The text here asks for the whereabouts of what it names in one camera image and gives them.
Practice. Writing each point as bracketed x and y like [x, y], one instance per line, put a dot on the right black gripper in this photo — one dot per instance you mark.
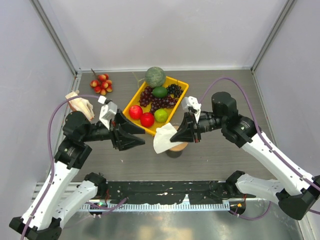
[188, 128]

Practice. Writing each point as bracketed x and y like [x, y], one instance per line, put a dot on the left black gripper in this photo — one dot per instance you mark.
[121, 138]

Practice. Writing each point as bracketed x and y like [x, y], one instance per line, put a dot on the white paper coffee filter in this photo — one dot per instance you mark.
[162, 139]

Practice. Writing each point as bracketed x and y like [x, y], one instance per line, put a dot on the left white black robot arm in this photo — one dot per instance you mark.
[48, 214]

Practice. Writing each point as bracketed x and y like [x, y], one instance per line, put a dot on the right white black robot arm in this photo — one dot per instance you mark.
[294, 190]

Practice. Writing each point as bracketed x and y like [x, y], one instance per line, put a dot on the red apple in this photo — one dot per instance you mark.
[135, 112]

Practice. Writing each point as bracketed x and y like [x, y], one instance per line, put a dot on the light green apple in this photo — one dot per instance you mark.
[161, 115]

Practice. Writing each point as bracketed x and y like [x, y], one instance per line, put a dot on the red grape bunch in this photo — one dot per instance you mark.
[148, 99]

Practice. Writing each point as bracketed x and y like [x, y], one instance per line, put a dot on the black grape bunch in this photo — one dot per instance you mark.
[175, 90]

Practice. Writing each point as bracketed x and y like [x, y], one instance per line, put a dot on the dark green lime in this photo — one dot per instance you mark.
[160, 92]

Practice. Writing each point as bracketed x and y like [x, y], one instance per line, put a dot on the red yellow cherry bunch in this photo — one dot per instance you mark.
[101, 84]

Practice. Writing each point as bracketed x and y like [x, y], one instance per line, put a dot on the yellow plastic tray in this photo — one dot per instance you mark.
[171, 112]

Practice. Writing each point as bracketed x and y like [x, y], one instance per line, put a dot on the green melon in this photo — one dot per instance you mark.
[155, 77]

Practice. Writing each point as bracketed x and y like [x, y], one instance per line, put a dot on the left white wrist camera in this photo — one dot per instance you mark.
[107, 111]

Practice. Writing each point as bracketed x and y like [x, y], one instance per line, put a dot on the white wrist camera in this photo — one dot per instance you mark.
[107, 111]
[191, 105]

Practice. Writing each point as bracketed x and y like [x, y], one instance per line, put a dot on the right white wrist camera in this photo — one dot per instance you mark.
[191, 105]

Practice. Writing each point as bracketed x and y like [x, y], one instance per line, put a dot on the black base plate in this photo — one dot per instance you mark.
[170, 192]

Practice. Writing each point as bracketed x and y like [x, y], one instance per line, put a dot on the white slotted cable duct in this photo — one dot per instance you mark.
[185, 206]

